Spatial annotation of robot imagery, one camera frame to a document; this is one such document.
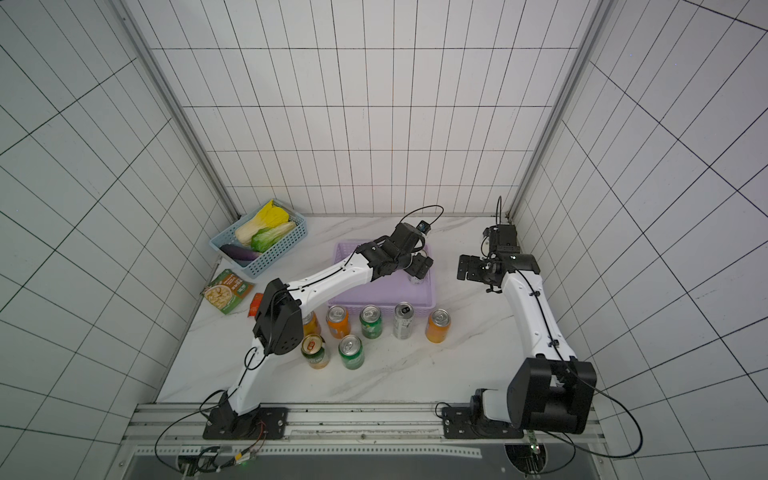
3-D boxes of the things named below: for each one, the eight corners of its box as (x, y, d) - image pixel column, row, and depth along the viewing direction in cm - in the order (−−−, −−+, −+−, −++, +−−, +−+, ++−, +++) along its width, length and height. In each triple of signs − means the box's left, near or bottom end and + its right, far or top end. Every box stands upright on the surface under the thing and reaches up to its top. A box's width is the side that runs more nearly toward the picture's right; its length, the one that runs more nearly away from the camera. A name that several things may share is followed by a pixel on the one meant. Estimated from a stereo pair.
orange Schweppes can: (426, 343, 88) (430, 329, 80) (424, 323, 92) (428, 308, 84) (446, 343, 88) (452, 329, 80) (443, 323, 92) (449, 308, 84)
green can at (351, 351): (342, 369, 83) (337, 357, 74) (344, 348, 87) (339, 334, 78) (363, 369, 83) (361, 357, 74) (364, 348, 87) (362, 334, 78)
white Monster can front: (393, 339, 88) (394, 319, 77) (393, 322, 92) (394, 301, 81) (411, 339, 88) (415, 319, 77) (410, 322, 92) (413, 301, 81)
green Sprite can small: (362, 338, 88) (359, 324, 80) (363, 319, 92) (361, 304, 84) (382, 338, 88) (381, 324, 80) (382, 319, 92) (382, 304, 84)
